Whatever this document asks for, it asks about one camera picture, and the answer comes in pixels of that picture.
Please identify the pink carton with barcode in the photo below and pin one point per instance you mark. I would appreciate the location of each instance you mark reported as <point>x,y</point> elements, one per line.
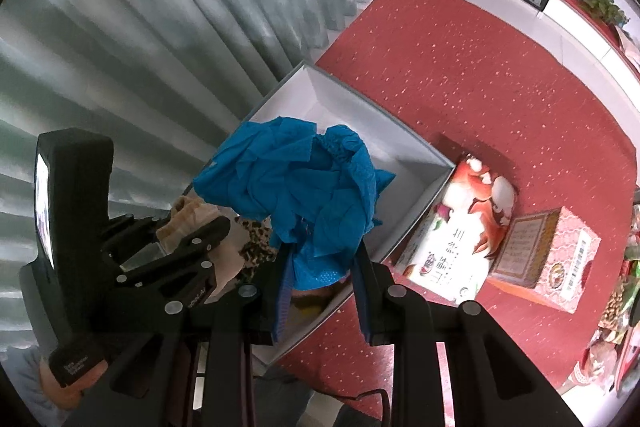
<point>550,257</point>

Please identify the red round patterned tray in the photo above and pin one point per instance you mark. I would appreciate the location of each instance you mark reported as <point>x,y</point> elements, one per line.
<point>582,374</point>

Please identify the white low cabinet red top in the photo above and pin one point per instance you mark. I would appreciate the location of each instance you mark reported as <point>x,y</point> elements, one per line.
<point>585,34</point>

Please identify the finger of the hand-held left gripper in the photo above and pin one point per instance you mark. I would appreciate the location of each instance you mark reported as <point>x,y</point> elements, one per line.
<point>135,229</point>
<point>197,242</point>

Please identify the person's left hand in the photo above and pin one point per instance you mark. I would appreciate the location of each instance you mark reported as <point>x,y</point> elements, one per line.
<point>57,389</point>

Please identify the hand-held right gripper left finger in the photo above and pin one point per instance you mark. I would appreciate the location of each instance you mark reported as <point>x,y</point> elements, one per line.
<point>282,304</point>

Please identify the white carton with red print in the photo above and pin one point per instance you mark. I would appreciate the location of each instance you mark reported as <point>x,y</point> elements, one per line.
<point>460,232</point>

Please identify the grey box white inside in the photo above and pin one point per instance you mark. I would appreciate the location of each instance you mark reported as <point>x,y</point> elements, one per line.
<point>360,107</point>

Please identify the grey pleated curtain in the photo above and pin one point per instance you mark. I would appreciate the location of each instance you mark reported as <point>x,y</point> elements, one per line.
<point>150,32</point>

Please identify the beige sock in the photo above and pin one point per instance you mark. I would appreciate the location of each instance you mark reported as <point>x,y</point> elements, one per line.
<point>190,212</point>

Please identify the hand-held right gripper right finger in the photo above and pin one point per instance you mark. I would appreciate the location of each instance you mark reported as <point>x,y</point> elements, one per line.
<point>363,304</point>

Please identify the blue cloth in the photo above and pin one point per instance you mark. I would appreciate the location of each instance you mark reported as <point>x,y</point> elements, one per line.
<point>280,187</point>

